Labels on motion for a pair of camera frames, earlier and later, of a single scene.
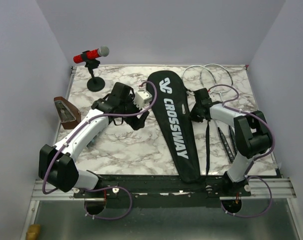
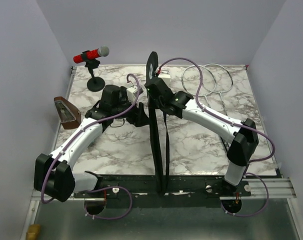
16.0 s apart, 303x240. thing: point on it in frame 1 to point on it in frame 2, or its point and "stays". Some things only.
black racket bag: [168, 96] to [152, 67]
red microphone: [103, 51] stays
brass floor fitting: [33, 232] stays
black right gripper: [193, 117] to [151, 105]
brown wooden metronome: [70, 117] stays
